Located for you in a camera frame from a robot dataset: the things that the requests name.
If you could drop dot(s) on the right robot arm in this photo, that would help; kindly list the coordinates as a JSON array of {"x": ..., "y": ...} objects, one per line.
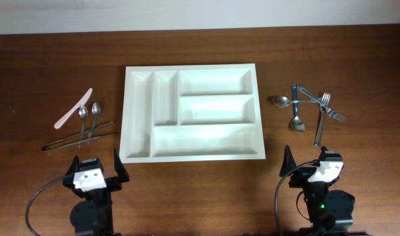
[{"x": 329, "y": 212}]

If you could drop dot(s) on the small steel teaspoon right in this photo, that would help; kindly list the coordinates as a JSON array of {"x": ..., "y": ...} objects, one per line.
[{"x": 96, "y": 112}]

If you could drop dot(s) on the white plastic cutlery tray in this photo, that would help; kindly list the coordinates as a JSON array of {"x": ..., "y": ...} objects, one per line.
[{"x": 191, "y": 113}]

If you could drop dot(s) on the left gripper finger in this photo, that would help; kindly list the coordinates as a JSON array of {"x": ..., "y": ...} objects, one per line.
[
  {"x": 74, "y": 167},
  {"x": 122, "y": 174}
]

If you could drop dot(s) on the steel spoon sideways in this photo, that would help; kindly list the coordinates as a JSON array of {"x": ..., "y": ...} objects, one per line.
[{"x": 283, "y": 102}]

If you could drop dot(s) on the small steel teaspoon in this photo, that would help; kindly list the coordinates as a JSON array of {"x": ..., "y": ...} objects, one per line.
[
  {"x": 96, "y": 112},
  {"x": 83, "y": 113}
]

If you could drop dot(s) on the small steel teaspoon left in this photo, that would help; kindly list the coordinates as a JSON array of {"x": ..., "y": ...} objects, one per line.
[{"x": 83, "y": 113}]

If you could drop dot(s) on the steel spoon blue-tinted handle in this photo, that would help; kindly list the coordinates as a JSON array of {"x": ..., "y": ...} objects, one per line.
[{"x": 296, "y": 123}]

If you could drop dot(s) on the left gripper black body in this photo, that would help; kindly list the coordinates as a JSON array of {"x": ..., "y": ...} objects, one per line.
[{"x": 113, "y": 183}]

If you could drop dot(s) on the steel fork angled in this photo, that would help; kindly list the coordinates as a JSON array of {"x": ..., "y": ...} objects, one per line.
[{"x": 330, "y": 112}]

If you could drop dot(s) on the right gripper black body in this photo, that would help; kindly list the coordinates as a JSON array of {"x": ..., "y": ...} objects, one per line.
[{"x": 300, "y": 176}]

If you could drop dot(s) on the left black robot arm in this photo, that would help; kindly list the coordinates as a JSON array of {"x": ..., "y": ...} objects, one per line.
[{"x": 94, "y": 214}]

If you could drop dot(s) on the steel serrated tongs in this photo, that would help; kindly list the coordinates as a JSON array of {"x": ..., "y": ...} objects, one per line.
[{"x": 74, "y": 140}]

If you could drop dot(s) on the steel fork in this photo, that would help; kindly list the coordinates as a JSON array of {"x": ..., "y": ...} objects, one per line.
[{"x": 325, "y": 100}]

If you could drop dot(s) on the pink plastic knife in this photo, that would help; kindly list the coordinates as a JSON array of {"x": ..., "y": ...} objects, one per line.
[{"x": 80, "y": 103}]

